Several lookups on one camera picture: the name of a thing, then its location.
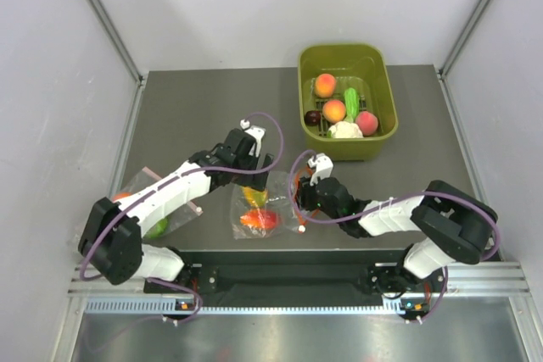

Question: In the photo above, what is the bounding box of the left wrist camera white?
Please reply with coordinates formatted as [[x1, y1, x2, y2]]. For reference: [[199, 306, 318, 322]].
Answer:
[[240, 120, 266, 158]]

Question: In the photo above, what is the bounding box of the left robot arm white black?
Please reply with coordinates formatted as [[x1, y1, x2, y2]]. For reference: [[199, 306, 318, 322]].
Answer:
[[78, 125, 274, 292]]

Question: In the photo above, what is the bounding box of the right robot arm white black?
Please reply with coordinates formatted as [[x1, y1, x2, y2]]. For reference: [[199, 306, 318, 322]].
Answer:
[[294, 176, 499, 291]]

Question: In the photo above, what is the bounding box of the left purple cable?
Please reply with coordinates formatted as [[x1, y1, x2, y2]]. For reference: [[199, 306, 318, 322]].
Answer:
[[79, 112, 284, 325]]

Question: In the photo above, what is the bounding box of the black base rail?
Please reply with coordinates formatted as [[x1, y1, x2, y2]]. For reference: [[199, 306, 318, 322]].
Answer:
[[144, 249, 427, 307]]

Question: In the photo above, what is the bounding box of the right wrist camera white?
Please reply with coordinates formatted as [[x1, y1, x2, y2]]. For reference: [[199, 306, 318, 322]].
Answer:
[[307, 153, 333, 187]]

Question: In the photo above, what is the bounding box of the fake peach pink right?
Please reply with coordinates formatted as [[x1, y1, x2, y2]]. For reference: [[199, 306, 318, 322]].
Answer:
[[355, 111, 378, 136]]

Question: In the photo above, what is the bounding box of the olive green plastic basin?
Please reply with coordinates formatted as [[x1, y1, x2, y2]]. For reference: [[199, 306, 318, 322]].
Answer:
[[298, 43, 398, 161]]

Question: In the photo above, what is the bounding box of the fake orange yellow mango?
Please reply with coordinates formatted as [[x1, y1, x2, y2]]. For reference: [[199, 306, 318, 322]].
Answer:
[[242, 187, 268, 208]]

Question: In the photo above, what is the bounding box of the fake green cucumber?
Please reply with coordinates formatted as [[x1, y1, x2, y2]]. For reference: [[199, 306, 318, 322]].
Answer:
[[344, 87, 360, 121]]

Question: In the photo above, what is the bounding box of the fake peach middle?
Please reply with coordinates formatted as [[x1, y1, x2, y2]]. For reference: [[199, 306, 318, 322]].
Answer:
[[322, 99, 346, 124]]

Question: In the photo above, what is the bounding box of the dark fake plum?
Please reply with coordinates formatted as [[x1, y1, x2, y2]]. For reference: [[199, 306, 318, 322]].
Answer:
[[304, 110, 322, 126]]

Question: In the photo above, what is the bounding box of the fake orange fruit in bag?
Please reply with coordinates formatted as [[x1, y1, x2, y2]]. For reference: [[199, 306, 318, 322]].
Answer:
[[111, 192, 131, 202]]

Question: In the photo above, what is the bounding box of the fake green fruit in bag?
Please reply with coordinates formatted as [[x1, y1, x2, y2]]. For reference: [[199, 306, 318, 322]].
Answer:
[[144, 218, 169, 239]]

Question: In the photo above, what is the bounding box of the grey slotted cable duct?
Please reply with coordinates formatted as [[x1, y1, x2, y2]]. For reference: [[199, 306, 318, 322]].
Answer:
[[85, 297, 427, 315]]

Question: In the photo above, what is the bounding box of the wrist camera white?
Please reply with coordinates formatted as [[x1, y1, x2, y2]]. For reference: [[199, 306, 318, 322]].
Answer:
[[240, 120, 266, 158], [307, 153, 333, 187]]

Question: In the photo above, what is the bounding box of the clear zip bag red seal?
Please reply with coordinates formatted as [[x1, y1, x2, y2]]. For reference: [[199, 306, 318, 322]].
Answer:
[[230, 171, 306, 240]]

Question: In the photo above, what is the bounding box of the fake peach back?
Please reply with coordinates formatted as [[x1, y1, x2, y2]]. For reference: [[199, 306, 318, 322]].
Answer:
[[314, 73, 337, 98]]

